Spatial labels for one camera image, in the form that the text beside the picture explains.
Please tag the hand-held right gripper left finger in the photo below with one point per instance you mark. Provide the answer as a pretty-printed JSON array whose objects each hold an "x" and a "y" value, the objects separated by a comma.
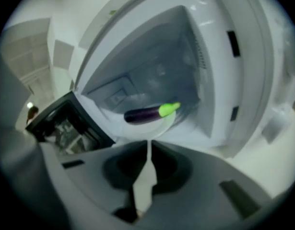
[{"x": 85, "y": 195}]

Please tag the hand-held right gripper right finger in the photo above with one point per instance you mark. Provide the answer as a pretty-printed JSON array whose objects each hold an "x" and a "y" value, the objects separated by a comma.
[{"x": 197, "y": 206}]

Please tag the purple eggplant with green stem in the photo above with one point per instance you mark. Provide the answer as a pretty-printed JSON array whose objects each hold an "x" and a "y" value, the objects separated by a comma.
[{"x": 142, "y": 115}]

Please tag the white microwave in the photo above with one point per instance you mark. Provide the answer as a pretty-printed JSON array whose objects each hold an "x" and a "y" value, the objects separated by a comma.
[{"x": 224, "y": 80}]

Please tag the round turntable plate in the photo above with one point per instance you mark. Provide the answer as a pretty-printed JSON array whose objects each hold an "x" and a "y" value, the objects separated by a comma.
[{"x": 147, "y": 129}]

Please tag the green artificial plant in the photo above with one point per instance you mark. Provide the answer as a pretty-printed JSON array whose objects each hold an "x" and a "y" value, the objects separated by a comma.
[{"x": 112, "y": 12}]

